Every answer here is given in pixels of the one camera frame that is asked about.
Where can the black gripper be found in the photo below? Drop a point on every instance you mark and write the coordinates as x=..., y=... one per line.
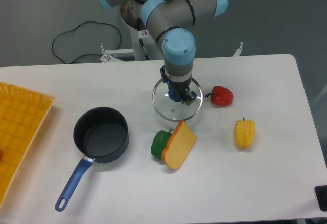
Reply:
x=178, y=86

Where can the glass lid blue knob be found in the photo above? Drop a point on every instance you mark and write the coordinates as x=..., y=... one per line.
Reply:
x=168, y=102

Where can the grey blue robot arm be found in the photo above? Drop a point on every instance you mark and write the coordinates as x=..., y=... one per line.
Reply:
x=178, y=50

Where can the red toy bell pepper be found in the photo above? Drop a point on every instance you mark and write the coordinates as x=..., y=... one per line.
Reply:
x=220, y=96

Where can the toy bread slice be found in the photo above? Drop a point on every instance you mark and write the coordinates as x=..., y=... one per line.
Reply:
x=178, y=146

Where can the green toy bell pepper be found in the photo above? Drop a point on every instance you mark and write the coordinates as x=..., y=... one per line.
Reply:
x=159, y=143

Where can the yellow toy bell pepper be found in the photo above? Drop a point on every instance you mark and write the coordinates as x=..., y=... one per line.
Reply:
x=244, y=132

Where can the black device at edge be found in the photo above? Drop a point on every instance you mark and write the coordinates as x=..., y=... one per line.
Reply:
x=321, y=195

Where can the yellow woven basket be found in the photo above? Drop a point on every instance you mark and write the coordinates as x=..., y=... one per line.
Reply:
x=23, y=112

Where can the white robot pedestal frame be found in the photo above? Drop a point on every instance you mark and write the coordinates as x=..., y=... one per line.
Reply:
x=120, y=52

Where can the dark saucepan blue handle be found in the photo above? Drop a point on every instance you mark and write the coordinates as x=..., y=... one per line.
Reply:
x=101, y=134

